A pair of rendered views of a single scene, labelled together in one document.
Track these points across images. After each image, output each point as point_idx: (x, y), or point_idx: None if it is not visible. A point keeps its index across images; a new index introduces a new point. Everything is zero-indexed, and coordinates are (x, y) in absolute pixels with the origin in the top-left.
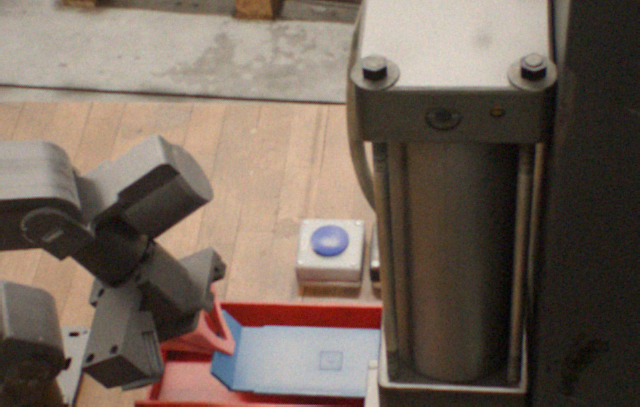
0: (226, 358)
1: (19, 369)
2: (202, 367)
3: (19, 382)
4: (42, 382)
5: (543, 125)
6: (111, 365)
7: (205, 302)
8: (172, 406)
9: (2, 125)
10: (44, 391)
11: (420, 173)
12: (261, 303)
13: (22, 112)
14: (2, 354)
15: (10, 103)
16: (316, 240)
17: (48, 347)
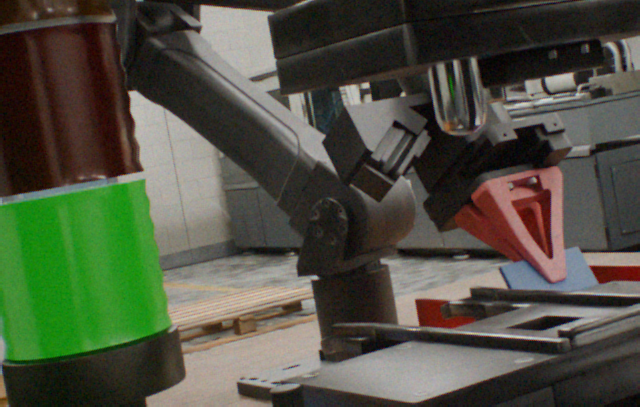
0: (538, 278)
1: (320, 210)
2: None
3: (320, 235)
4: (340, 243)
5: None
6: (341, 131)
7: (492, 129)
8: (444, 303)
9: (601, 260)
10: (357, 287)
11: None
12: (638, 265)
13: (629, 256)
14: (312, 189)
15: (626, 253)
16: None
17: (353, 194)
